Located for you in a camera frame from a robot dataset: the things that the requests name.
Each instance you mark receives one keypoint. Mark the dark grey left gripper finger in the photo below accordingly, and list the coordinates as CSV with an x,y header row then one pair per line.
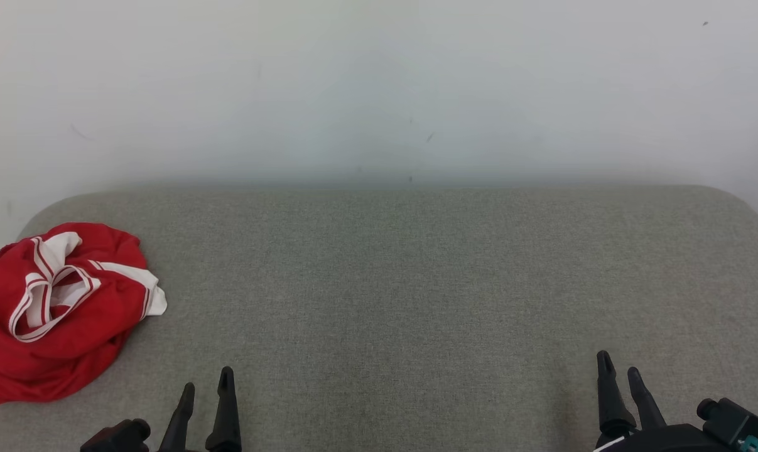
x,y
226,414
179,420

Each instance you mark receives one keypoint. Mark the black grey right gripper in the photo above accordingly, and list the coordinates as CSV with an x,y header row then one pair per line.
x,y
667,439

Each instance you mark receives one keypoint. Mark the red Bulls 23 jersey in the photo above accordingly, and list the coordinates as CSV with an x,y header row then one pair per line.
x,y
39,367

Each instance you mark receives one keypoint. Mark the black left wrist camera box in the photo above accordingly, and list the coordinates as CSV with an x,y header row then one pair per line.
x,y
112,439

